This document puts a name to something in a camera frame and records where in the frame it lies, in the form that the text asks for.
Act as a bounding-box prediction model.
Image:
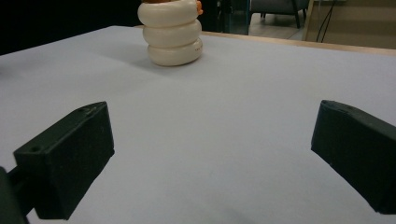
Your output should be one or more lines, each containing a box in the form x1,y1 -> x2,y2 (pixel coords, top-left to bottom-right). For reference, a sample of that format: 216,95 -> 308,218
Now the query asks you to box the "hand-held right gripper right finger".
310,99 -> 396,216

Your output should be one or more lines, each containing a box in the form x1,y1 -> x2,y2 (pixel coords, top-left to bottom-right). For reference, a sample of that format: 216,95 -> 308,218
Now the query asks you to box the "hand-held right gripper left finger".
12,101 -> 116,221

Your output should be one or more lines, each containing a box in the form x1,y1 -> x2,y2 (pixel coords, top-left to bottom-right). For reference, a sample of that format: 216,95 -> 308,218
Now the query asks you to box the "cream ribbed cup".
137,0 -> 204,67

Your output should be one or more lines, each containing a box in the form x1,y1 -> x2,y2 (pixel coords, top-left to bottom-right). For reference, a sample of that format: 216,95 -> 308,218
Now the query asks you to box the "white table mat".
0,25 -> 396,224

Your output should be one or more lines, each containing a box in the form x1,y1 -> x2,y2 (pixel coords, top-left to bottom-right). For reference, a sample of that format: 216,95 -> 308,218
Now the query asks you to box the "grey chair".
248,0 -> 311,30

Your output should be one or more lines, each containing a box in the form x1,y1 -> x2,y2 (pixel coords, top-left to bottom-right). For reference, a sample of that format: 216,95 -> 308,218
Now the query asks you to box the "black hanging cable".
316,0 -> 339,43

